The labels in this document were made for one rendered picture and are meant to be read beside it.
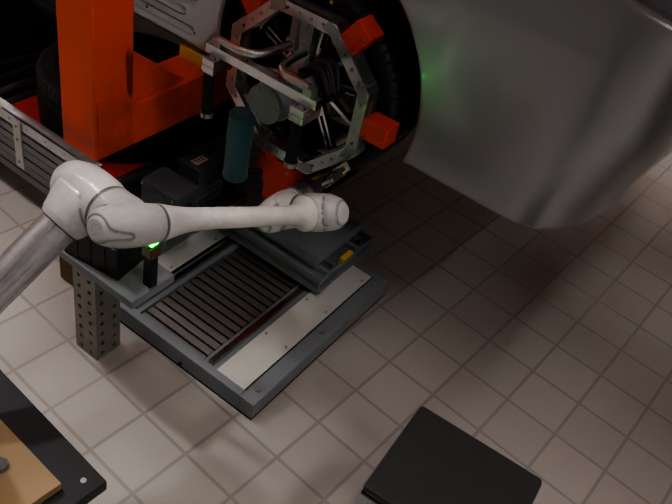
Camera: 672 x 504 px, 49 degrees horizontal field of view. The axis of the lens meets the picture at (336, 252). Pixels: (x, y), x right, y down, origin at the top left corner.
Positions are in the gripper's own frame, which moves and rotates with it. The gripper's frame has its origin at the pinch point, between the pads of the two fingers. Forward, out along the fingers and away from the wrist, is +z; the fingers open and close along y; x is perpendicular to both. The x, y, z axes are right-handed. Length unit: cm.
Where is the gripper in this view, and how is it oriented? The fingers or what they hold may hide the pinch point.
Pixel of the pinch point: (341, 169)
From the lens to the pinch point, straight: 248.8
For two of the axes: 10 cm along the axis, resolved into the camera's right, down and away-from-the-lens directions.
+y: 7.0, -1.7, -6.9
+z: 5.7, -4.5, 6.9
